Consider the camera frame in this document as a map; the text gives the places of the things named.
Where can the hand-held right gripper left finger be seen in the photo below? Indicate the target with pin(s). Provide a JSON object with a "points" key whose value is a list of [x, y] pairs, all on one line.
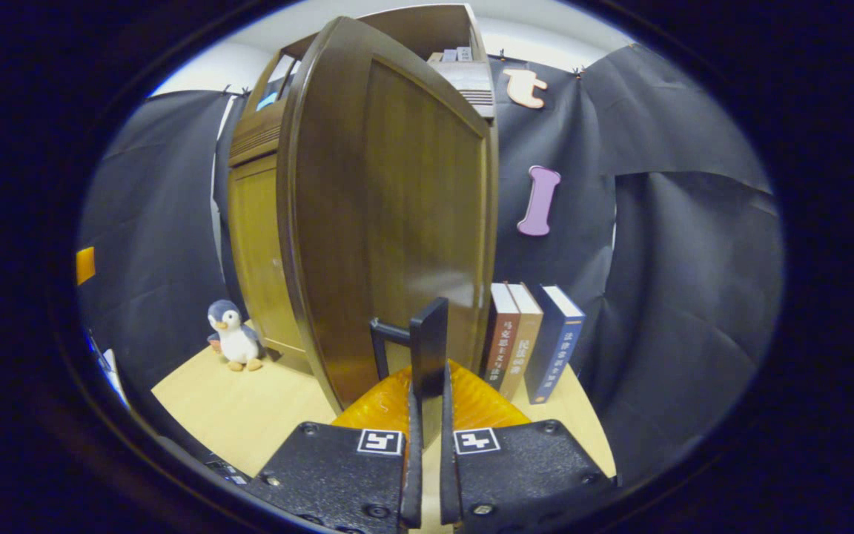
{"points": [[353, 475]]}

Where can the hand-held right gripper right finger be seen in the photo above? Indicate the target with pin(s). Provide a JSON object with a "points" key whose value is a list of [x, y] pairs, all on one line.
{"points": [[516, 475]]}

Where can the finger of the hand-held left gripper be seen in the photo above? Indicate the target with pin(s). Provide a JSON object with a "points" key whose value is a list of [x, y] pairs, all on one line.
{"points": [[85, 265]]}

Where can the brown wooden double-door shoe cabinet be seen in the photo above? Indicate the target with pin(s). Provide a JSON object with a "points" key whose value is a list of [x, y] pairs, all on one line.
{"points": [[412, 22]]}

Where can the tan book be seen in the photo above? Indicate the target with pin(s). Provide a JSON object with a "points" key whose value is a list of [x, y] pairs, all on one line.
{"points": [[522, 348]]}

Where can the dark blue book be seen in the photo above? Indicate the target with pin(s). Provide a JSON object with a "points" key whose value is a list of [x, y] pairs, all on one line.
{"points": [[554, 348]]}

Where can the red-brown book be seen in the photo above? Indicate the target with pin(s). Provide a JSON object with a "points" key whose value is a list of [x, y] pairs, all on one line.
{"points": [[500, 341]]}

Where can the penguin plush toy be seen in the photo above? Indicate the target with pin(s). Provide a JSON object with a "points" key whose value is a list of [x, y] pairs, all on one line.
{"points": [[234, 337]]}

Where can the black backdrop cloth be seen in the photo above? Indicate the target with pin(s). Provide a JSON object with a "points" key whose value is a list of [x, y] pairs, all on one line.
{"points": [[694, 297]]}

